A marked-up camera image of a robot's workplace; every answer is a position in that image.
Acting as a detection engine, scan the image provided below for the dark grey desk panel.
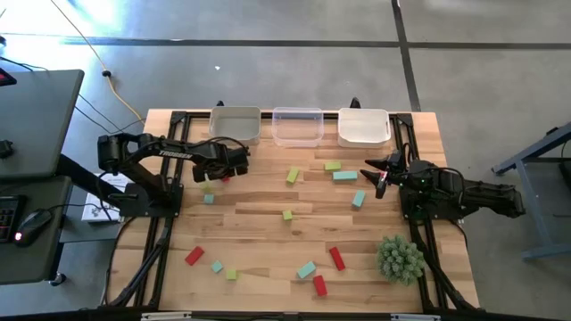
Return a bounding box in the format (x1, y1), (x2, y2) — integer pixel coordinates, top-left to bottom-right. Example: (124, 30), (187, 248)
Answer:
(0, 69), (86, 180)
(0, 176), (75, 286)

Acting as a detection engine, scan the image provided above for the yellow floor cable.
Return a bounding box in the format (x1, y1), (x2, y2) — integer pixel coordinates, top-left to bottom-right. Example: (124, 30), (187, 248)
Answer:
(48, 0), (146, 125)

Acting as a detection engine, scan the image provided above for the black red-lit device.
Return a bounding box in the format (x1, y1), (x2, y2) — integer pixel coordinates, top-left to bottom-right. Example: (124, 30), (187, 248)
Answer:
(0, 67), (18, 88)

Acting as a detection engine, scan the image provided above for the light grey plastic bin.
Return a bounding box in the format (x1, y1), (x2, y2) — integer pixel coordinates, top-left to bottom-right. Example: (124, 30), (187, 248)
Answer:
(208, 105), (262, 146)

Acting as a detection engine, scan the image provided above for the white paper sheet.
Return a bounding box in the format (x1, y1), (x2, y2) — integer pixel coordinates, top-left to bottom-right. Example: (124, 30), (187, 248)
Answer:
(81, 172), (135, 223)

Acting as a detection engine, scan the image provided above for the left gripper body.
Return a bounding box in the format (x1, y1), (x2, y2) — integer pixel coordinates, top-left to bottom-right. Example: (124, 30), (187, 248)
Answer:
(192, 150), (235, 184)

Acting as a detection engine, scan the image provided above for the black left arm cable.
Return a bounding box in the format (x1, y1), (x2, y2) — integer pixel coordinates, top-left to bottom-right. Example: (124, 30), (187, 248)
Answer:
(195, 136), (249, 155)

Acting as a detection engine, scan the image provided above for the blue-grey table frame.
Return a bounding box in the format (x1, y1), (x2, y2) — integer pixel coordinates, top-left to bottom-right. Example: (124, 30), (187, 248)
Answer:
(492, 120), (571, 261)

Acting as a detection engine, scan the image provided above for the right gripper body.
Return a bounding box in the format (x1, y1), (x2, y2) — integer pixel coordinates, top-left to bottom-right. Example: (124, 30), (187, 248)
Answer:
(385, 150), (418, 188)

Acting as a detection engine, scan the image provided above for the small green potted plant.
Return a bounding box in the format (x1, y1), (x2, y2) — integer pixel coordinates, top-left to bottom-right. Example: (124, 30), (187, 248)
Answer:
(376, 235), (426, 287)

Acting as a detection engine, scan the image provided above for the silver bracket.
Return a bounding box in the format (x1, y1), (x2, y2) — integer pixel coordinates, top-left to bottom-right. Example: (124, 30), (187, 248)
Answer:
(391, 313), (442, 321)
(140, 311), (193, 321)

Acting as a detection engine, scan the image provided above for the black floor cable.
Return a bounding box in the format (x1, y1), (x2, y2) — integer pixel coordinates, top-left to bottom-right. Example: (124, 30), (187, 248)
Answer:
(73, 93), (146, 137)

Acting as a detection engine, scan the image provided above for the clear plastic bin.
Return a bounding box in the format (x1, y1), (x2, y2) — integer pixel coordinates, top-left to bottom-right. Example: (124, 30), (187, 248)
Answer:
(271, 106), (325, 149)

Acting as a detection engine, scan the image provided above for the white plastic bin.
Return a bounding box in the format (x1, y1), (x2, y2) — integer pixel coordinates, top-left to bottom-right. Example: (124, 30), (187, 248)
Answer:
(336, 107), (393, 149)

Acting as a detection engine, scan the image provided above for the black computer mouse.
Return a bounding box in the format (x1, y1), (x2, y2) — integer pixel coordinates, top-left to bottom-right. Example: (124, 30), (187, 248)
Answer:
(12, 208), (54, 248)

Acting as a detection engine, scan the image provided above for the black keyboard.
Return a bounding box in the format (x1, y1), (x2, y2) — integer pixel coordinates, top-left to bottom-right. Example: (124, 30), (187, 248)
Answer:
(0, 194), (27, 244)

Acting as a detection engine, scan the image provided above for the black aluminium table frame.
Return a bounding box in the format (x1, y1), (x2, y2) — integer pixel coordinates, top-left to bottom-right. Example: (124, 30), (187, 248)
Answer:
(101, 109), (481, 316)

